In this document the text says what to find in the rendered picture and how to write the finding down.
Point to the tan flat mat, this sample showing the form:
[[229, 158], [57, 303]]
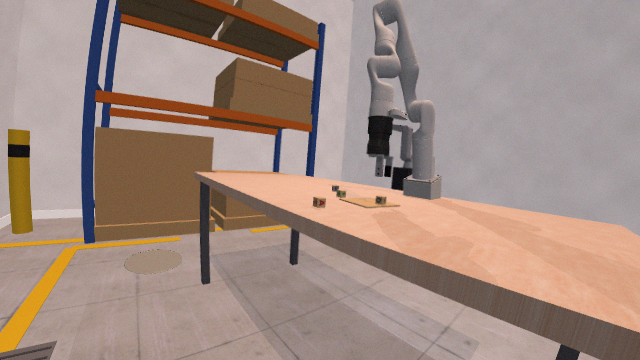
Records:
[[367, 202]]

